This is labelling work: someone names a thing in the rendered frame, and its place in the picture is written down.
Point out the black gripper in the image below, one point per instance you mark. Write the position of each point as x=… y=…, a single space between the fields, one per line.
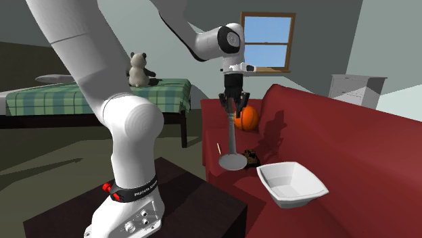
x=233 y=84

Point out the silver ladle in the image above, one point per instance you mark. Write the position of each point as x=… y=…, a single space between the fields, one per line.
x=232 y=161

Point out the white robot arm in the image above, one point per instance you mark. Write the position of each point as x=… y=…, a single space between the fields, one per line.
x=132 y=138

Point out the orange basketball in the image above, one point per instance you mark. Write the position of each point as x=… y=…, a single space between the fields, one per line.
x=249 y=119

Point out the pale thin stick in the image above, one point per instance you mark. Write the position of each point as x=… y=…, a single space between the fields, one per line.
x=218 y=148

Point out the dark brown small figure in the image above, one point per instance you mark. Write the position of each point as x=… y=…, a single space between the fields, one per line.
x=252 y=158

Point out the wooden framed window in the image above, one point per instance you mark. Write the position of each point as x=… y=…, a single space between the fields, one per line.
x=267 y=43

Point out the white square bowl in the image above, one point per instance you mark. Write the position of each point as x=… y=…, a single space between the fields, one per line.
x=290 y=184

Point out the white chest of drawers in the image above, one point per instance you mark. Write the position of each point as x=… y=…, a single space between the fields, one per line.
x=352 y=89

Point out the red sofa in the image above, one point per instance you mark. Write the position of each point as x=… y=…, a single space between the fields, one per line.
x=346 y=148

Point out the bed with green plaid cover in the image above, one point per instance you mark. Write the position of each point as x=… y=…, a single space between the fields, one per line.
x=39 y=99

